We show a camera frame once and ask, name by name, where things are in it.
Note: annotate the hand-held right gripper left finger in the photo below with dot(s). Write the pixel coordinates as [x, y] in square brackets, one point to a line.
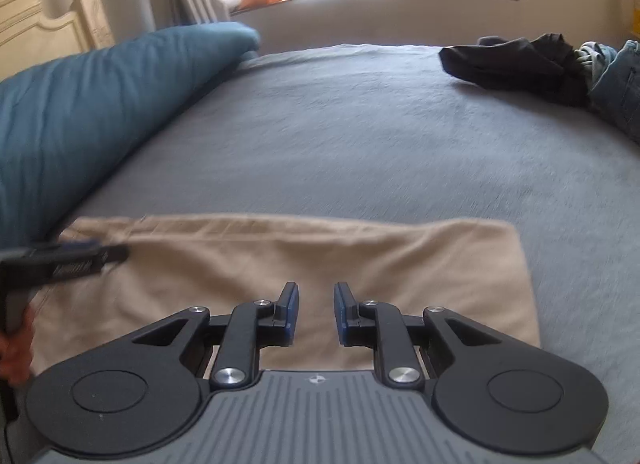
[292, 311]

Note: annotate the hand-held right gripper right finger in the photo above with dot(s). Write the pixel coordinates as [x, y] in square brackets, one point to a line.
[341, 314]

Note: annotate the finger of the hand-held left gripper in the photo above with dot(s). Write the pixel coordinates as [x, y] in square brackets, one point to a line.
[85, 259]

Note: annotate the beige pants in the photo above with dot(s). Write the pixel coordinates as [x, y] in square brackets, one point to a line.
[350, 254]

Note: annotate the person's left hand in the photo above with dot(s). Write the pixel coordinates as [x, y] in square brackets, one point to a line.
[17, 354]

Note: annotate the teal pillow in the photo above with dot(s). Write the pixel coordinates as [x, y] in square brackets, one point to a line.
[90, 109]

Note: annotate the grey bed blanket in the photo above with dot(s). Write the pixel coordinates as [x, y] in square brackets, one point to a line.
[375, 144]

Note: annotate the cream headboard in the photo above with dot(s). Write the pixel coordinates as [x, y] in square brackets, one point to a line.
[45, 19]

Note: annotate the black garment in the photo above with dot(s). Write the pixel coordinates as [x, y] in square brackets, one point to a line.
[510, 67]

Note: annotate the blue jeans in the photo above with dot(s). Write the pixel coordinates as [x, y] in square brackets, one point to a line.
[620, 89]

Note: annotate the light grey garment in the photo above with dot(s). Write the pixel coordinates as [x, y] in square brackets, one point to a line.
[595, 57]

